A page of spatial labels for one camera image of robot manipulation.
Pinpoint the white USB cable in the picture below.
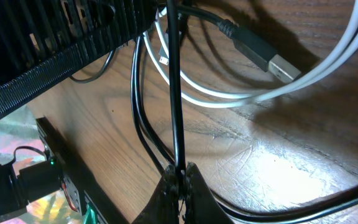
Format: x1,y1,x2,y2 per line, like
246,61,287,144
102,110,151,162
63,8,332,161
142,0,358,109

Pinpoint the thin black cable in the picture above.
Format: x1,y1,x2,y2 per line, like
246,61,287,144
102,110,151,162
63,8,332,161
68,49,117,84

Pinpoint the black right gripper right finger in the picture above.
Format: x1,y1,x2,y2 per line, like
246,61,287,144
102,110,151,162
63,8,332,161
184,162,234,224

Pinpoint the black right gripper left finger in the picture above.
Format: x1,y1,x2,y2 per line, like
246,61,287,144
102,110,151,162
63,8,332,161
132,165,179,224

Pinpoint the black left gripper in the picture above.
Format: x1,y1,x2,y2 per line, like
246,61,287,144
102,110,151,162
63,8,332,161
0,0,157,119

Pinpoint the black USB cable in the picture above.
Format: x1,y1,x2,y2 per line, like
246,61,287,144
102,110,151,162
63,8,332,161
131,0,358,224

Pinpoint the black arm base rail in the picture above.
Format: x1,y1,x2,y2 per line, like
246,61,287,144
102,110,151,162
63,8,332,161
36,117,127,224

